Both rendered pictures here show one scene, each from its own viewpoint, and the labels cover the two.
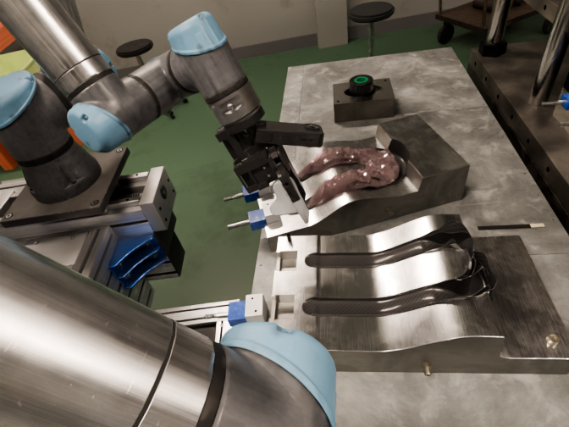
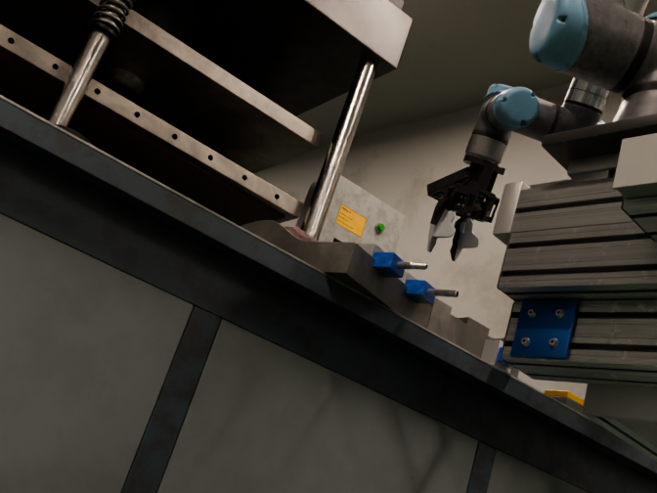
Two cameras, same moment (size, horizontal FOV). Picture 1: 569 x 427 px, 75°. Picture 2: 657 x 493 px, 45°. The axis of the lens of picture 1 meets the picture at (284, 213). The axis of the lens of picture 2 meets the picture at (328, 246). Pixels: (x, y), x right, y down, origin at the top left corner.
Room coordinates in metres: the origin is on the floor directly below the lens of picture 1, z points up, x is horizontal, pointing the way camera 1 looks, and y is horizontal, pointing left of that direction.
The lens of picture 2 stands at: (1.69, 0.90, 0.41)
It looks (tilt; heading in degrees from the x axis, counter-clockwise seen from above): 20 degrees up; 227
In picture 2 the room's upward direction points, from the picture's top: 19 degrees clockwise
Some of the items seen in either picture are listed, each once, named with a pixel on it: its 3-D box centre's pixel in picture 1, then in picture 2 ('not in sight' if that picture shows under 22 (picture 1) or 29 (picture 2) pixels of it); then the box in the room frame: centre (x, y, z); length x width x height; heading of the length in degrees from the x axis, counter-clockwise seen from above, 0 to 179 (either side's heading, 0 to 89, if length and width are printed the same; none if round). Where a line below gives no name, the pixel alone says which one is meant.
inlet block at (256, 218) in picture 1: (253, 220); (424, 291); (0.67, 0.08, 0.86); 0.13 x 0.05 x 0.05; 94
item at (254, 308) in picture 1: (234, 313); (517, 358); (0.44, 0.15, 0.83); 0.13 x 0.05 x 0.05; 82
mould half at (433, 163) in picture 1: (349, 178); (288, 271); (0.75, -0.19, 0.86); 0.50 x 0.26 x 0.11; 94
